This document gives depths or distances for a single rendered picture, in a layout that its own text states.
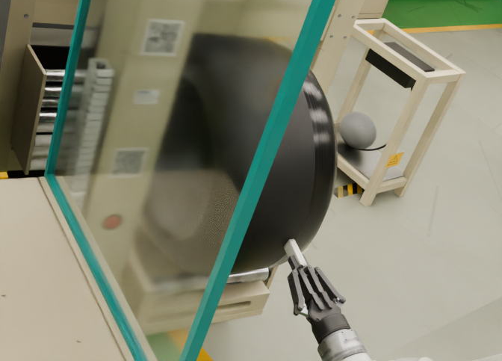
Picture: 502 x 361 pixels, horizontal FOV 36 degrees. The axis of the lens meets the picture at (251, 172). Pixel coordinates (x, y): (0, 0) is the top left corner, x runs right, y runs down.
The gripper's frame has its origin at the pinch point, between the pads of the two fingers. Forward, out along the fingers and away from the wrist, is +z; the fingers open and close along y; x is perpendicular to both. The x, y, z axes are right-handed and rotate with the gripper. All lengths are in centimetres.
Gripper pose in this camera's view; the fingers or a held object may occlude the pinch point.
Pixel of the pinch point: (295, 255)
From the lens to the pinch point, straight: 172.0
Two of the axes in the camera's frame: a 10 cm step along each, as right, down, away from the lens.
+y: -8.3, 0.5, -5.5
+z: -3.8, -7.8, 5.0
